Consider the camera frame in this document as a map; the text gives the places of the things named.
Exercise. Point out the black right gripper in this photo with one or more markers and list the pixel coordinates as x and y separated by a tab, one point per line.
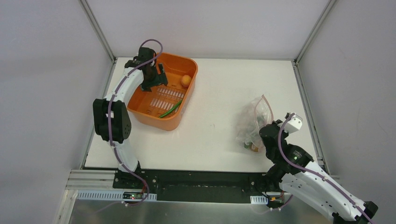
269	134

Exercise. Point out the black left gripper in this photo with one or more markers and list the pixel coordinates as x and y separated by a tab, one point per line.
153	80

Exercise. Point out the clear zip top bag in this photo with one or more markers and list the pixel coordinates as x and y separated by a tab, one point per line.
254	116

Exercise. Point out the orange peach fruit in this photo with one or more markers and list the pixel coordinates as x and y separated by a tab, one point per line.
186	81

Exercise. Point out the thin green chili pepper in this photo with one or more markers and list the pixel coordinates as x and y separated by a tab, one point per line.
171	110

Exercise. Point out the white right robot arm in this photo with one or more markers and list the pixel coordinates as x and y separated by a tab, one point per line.
295	172

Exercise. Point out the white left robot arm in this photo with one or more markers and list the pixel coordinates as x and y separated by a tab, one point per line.
111	119

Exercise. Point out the orange plastic basket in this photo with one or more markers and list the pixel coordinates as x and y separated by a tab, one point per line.
148	106

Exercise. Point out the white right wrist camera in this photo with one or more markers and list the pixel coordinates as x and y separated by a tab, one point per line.
294	124

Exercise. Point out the right white cable duct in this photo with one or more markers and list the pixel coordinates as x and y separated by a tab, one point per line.
259	200

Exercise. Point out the white cable duct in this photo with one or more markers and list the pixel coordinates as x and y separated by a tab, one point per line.
112	195
259	200

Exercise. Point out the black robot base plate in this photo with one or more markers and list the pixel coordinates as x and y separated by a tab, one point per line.
197	186

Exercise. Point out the left white cable duct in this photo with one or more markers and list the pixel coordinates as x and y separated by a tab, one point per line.
112	195

